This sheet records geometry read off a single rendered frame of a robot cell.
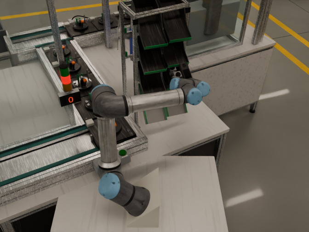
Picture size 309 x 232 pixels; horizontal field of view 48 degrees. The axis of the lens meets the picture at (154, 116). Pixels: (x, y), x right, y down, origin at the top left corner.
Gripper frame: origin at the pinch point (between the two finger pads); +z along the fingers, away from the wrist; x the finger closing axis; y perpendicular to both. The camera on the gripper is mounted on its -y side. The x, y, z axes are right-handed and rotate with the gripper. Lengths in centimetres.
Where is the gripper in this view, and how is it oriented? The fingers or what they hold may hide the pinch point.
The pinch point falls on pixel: (177, 75)
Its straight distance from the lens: 204.5
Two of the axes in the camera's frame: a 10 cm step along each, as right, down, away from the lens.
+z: -3.2, -2.5, 9.2
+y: 1.4, 9.4, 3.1
